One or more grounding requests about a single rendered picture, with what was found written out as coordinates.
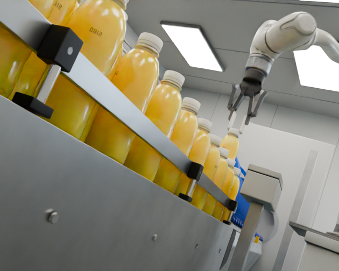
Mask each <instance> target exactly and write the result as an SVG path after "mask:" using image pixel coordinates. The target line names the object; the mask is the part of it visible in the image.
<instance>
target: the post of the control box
mask: <svg viewBox="0 0 339 271"><path fill-rule="evenodd" d="M263 210H264V205H263V204H260V203H257V202H254V201H251V204H250V207H249V209H248V212H247V215H246V218H245V221H244V224H243V227H242V230H241V233H240V235H239V238H238V242H237V245H236V247H235V250H234V253H233V256H232V259H231V262H230V265H229V268H228V271H243V269H244V266H245V263H246V260H247V257H248V254H249V251H250V248H251V245H252V242H253V239H254V236H255V233H256V230H257V227H258V224H259V221H260V218H261V216H262V213H263Z"/></svg>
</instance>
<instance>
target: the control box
mask: <svg viewBox="0 0 339 271"><path fill-rule="evenodd" d="M283 187H284V184H283V179H282V175H281V173H280V172H276V171H274V170H270V169H267V168H264V167H261V166H257V165H254V164H252V163H250V164H249V167H248V171H247V172H246V176H245V179H244V181H243V184H242V187H241V190H240V194H241V195H242V196H243V197H244V199H245V200H246V201H247V202H248V203H250V204H251V201H254V202H257V203H260V204H263V205H264V209H266V210H270V211H272V212H275V211H276V208H277V205H278V202H279V198H280V195H281V191H282V190H283Z"/></svg>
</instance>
